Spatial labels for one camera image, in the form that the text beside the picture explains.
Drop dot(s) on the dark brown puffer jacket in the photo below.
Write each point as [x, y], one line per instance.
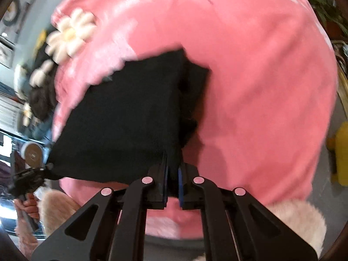
[42, 99]

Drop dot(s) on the person's left hand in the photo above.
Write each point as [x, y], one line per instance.
[30, 206]

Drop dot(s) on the pink fleece blanket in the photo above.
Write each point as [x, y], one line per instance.
[270, 95]

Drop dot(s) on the black long-sleeve shirt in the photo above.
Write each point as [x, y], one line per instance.
[142, 116]

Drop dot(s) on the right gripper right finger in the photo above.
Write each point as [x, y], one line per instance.
[237, 226]

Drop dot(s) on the yellow toy object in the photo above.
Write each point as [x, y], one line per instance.
[337, 144]

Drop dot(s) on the framed wall picture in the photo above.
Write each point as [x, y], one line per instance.
[13, 20]

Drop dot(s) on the cream fluffy rug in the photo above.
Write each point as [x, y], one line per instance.
[172, 224]

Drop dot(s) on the small white daisy pillow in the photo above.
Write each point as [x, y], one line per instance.
[39, 75]

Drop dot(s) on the large white daisy pillow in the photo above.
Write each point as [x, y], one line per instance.
[70, 35]

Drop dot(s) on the round wooden speaker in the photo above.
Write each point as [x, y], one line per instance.
[33, 154]

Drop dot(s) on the white plush penguin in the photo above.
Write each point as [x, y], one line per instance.
[19, 78]

